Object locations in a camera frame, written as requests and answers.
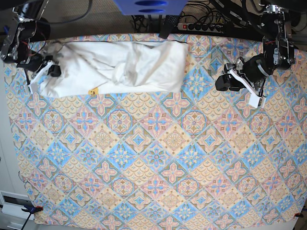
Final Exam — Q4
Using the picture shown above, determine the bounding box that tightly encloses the white printed T-shirt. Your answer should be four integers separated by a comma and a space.
39, 41, 189, 98

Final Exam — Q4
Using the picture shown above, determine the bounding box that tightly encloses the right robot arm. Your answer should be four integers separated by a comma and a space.
0, 0, 61, 77

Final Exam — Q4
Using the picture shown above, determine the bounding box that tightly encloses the colourful patterned tablecloth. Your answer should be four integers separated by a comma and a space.
3, 34, 307, 230

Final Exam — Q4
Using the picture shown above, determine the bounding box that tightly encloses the black power strip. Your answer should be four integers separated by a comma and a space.
177, 23, 224, 33

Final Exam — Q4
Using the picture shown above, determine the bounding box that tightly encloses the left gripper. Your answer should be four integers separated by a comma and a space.
215, 54, 272, 96

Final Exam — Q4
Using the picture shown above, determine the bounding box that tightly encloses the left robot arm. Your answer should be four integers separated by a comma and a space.
215, 0, 295, 97

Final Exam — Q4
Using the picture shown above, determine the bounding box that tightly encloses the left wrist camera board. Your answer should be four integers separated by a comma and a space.
248, 94, 266, 108

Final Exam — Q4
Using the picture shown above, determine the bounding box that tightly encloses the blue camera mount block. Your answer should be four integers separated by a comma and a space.
114, 0, 188, 15

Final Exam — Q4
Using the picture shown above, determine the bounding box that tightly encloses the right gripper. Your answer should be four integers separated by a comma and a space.
23, 54, 61, 83

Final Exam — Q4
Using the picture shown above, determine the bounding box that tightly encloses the white cabinet lower left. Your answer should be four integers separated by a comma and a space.
0, 190, 34, 230

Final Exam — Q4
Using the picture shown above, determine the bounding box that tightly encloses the black camera stand bracket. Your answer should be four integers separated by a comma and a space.
159, 15, 179, 39

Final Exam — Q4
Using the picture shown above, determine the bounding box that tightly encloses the blue clamp lower left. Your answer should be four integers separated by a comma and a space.
21, 206, 43, 230

